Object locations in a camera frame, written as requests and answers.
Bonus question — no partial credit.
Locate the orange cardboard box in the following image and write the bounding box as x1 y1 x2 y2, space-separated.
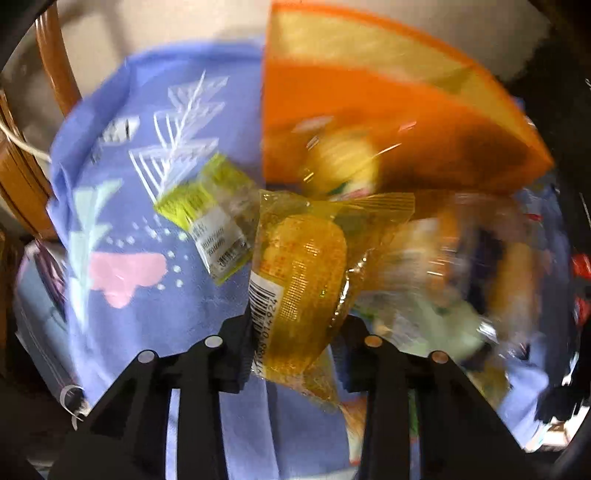
262 2 554 194

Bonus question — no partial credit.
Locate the wooden chair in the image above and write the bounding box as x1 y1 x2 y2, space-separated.
1 1 82 239

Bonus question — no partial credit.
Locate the blue patterned tablecloth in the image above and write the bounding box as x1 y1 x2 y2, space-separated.
48 41 548 479

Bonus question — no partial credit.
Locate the lime green snack packet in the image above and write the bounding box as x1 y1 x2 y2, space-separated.
155 153 259 285

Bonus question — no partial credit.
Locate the yellow jelly packet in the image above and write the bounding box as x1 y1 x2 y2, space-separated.
247 188 417 415

